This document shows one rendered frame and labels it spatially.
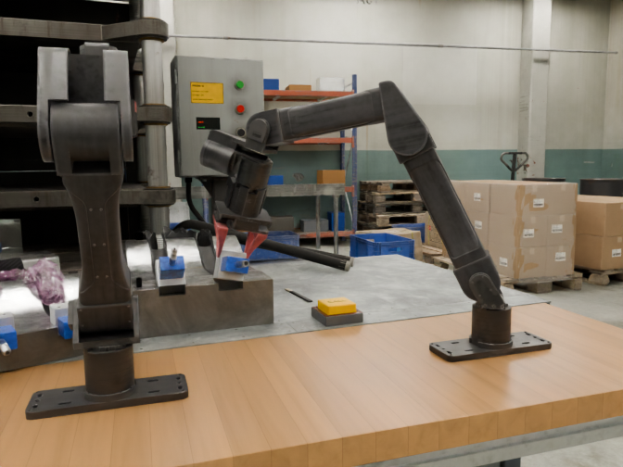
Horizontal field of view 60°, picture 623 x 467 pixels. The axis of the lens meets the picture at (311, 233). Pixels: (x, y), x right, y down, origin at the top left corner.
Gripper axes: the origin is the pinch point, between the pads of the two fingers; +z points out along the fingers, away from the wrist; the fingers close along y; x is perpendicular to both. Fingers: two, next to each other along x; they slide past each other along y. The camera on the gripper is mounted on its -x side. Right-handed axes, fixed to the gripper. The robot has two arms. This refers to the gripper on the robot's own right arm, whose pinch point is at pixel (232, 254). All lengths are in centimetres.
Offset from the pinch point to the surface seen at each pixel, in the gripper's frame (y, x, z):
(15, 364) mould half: 33.0, 15.9, 16.5
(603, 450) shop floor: -169, -23, 70
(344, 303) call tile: -22.3, 8.0, 3.3
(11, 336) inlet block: 33.8, 17.4, 10.5
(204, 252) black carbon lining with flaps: 0.4, -22.4, 10.7
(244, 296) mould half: -3.3, 4.5, 6.4
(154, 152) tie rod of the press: 12, -74, 4
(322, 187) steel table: -154, -334, 76
